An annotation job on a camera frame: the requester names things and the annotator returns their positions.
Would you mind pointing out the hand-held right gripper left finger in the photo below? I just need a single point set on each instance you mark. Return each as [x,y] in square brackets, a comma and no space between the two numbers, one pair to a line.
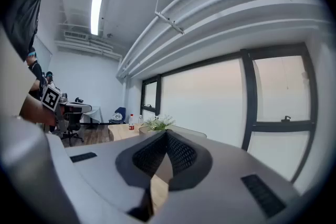
[136,165]

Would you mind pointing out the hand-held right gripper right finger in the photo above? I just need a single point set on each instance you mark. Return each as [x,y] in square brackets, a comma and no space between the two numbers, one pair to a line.
[191,165]

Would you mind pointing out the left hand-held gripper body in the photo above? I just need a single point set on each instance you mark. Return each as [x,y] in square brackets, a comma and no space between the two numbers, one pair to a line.
[51,99]

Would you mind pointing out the white flowers bouquet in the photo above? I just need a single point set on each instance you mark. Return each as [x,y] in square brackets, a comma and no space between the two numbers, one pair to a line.
[160,123]

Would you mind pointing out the person's left forearm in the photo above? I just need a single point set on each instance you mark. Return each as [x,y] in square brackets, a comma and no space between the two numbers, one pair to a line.
[34,110]

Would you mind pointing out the black office chair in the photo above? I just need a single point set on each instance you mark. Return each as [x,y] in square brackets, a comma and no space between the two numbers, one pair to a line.
[73,126]

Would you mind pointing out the red cap water bottle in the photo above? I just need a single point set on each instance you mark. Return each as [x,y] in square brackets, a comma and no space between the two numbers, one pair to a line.
[131,123]

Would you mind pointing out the small clear bottle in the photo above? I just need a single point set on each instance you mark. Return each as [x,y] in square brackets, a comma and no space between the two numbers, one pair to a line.
[140,120]

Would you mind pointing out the white cloth covered table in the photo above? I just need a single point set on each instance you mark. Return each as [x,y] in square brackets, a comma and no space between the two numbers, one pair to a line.
[94,112]

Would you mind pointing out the white patterned cushion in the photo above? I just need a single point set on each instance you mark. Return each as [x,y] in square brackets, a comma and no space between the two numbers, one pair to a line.
[117,116]

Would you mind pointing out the blue chair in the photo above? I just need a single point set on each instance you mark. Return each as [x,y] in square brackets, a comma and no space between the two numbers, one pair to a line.
[120,110]

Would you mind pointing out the white air vent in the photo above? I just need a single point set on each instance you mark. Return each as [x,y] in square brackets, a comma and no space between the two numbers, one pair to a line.
[75,34]

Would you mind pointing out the long ceiling light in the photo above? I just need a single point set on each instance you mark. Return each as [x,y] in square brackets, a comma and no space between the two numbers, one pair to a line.
[96,15]

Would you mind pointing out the person's black shirt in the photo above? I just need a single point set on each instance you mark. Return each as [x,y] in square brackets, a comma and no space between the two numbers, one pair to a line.
[23,8]

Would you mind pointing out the white ceiling pipes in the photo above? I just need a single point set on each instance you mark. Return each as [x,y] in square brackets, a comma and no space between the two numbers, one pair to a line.
[223,2]

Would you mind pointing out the white pipe bracket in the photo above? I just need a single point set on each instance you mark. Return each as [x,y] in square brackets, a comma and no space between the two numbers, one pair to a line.
[169,22]

